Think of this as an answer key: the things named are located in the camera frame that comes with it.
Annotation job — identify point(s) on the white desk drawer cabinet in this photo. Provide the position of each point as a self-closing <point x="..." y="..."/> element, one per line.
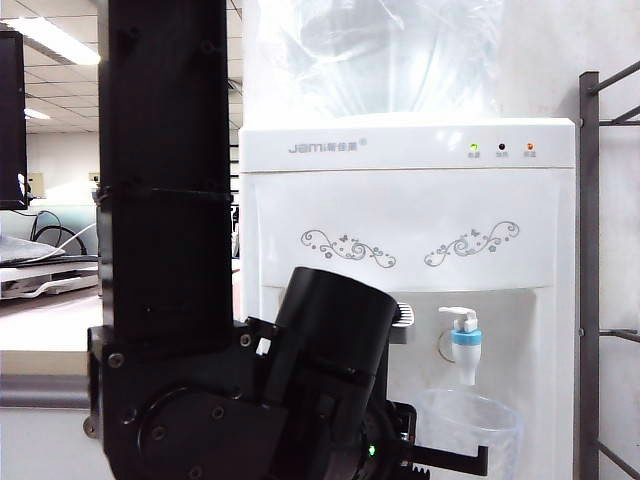
<point x="40" y="450"/>

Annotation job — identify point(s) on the white laptop stand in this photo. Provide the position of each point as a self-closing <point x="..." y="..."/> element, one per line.
<point x="45" y="287"/>

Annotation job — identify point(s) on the grey metal rack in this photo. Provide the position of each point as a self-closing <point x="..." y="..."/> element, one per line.
<point x="589" y="250"/>

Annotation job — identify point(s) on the fluorescent ceiling light panel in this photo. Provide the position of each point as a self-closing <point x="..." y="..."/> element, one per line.
<point x="50" y="40"/>
<point x="37" y="114"/>

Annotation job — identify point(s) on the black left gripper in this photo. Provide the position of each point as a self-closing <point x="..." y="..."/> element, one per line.
<point x="405" y="425"/>

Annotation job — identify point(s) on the grey felt laptop sleeve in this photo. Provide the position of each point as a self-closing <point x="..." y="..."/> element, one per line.
<point x="30" y="247"/>

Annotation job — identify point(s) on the plastic-wrapped water jug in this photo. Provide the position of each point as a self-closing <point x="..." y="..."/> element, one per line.
<point x="375" y="60"/>

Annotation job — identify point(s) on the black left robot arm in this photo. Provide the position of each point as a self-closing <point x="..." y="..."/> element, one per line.
<point x="165" y="200"/>

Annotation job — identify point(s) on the white water dispenser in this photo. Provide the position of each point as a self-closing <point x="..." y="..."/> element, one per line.
<point x="450" y="210"/>

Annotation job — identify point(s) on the blue cold water tap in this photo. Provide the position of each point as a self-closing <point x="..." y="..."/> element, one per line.
<point x="466" y="350"/>

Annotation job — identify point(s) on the ceiling air vent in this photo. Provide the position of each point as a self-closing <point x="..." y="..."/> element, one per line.
<point x="235" y="85"/>

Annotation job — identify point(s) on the black flat laptop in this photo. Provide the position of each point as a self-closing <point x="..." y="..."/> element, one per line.
<point x="80" y="258"/>

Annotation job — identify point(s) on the black computer monitor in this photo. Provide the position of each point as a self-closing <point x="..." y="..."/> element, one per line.
<point x="12" y="125"/>

